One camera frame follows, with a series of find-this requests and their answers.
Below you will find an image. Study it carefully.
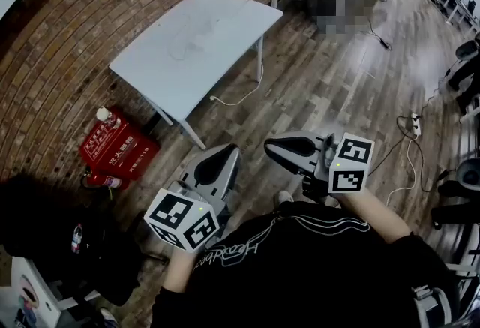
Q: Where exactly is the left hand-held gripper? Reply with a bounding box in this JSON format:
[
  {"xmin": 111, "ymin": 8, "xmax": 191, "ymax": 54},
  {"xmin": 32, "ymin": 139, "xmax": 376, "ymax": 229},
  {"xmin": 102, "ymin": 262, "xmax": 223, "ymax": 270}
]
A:
[{"xmin": 144, "ymin": 144, "xmax": 241, "ymax": 254}]

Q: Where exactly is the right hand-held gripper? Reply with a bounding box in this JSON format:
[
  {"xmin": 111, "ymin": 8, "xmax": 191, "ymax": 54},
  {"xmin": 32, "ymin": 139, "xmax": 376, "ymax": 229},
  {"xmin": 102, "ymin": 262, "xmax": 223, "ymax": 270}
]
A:
[{"xmin": 264, "ymin": 132, "xmax": 375, "ymax": 203}]

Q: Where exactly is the white cable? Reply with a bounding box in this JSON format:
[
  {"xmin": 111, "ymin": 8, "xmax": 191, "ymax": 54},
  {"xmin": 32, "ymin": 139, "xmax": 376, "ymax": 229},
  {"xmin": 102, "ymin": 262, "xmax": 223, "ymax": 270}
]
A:
[{"xmin": 164, "ymin": 17, "xmax": 211, "ymax": 62}]

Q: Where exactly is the person's left forearm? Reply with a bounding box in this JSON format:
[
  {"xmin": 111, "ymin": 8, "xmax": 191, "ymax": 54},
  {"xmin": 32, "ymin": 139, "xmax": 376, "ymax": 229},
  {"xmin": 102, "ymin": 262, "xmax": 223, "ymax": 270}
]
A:
[{"xmin": 163, "ymin": 249, "xmax": 206, "ymax": 293}]

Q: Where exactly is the person's right forearm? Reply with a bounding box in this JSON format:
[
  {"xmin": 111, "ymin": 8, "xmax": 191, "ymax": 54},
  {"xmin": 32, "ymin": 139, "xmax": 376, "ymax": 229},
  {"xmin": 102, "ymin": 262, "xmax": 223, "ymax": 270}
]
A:
[{"xmin": 339, "ymin": 189, "xmax": 412, "ymax": 245}]

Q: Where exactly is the small white floor socket strip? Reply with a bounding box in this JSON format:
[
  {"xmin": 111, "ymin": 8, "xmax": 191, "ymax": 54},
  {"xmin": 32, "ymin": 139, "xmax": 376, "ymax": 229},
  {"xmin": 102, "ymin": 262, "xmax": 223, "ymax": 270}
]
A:
[{"xmin": 410, "ymin": 113, "xmax": 423, "ymax": 138}]

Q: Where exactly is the person's shoe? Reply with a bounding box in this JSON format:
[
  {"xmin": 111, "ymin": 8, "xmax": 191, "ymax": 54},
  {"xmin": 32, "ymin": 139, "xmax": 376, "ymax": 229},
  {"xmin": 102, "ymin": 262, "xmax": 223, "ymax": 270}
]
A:
[{"xmin": 275, "ymin": 190, "xmax": 296, "ymax": 207}]

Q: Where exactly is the white table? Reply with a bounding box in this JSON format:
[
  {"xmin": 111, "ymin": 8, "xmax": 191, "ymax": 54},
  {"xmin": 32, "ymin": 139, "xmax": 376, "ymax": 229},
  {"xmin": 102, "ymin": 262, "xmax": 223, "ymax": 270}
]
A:
[{"xmin": 109, "ymin": 0, "xmax": 284, "ymax": 150}]

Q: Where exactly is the red fire extinguisher box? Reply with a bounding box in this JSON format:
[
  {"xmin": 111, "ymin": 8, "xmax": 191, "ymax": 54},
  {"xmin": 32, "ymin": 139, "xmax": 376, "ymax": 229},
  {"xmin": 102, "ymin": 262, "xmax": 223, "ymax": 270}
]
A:
[{"xmin": 79, "ymin": 107, "xmax": 161, "ymax": 181}]

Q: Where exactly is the red fire extinguisher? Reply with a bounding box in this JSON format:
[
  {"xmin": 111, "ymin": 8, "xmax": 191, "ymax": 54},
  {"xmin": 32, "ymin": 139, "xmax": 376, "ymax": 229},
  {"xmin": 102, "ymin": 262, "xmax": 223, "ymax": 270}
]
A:
[{"xmin": 82, "ymin": 167, "xmax": 132, "ymax": 191}]

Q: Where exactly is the person's black shirt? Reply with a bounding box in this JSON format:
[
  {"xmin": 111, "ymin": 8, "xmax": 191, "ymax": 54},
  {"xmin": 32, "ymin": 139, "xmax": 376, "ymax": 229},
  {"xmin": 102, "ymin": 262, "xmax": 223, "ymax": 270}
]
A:
[{"xmin": 149, "ymin": 200, "xmax": 464, "ymax": 328}]

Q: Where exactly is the clear bottle white cap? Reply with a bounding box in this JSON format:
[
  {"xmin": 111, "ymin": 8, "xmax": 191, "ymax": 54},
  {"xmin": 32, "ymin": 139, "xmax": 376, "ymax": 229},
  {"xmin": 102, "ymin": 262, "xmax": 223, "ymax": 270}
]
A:
[{"xmin": 96, "ymin": 106, "xmax": 122, "ymax": 131}]

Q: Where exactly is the small bottle red cap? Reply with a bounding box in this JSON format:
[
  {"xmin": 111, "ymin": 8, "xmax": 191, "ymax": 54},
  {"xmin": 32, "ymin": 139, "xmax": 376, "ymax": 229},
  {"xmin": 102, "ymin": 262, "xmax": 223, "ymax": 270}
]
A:
[{"xmin": 70, "ymin": 223, "xmax": 83, "ymax": 254}]

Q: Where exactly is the black office chair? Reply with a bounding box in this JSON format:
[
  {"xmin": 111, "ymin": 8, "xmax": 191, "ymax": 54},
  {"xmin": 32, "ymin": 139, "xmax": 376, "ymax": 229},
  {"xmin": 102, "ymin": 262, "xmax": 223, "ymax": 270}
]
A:
[
  {"xmin": 430, "ymin": 157, "xmax": 480, "ymax": 232},
  {"xmin": 445, "ymin": 39, "xmax": 480, "ymax": 116}
]

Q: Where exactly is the black bag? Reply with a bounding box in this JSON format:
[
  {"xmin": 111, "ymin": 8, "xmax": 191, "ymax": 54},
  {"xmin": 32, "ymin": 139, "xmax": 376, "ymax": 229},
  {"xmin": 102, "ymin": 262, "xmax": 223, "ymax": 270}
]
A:
[{"xmin": 0, "ymin": 174, "xmax": 146, "ymax": 307}]

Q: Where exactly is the white printed box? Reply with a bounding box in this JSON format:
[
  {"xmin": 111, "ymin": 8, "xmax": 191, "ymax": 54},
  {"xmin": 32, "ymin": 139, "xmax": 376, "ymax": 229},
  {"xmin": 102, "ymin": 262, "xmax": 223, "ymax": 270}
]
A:
[{"xmin": 0, "ymin": 257, "xmax": 63, "ymax": 328}]

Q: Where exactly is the thin black floor cable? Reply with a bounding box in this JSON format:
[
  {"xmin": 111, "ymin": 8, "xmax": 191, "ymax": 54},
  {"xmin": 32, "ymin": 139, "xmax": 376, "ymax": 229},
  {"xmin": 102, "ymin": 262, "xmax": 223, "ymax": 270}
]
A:
[{"xmin": 369, "ymin": 92, "xmax": 451, "ymax": 192}]

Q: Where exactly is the white power strip cord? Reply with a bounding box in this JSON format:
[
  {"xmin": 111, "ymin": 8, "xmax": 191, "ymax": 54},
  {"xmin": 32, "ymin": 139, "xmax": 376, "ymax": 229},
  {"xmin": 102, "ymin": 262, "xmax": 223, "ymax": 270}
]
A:
[{"xmin": 385, "ymin": 137, "xmax": 419, "ymax": 207}]

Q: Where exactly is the black cable with plug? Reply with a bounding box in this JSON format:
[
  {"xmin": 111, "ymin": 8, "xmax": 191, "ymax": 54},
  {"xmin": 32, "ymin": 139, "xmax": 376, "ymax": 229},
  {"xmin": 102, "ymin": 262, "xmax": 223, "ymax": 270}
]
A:
[{"xmin": 361, "ymin": 18, "xmax": 393, "ymax": 52}]

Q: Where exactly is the grey metal chair frame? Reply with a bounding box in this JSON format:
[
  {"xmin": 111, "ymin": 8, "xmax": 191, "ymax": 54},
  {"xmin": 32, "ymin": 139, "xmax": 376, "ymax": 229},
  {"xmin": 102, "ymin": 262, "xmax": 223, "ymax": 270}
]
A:
[{"xmin": 412, "ymin": 283, "xmax": 462, "ymax": 328}]

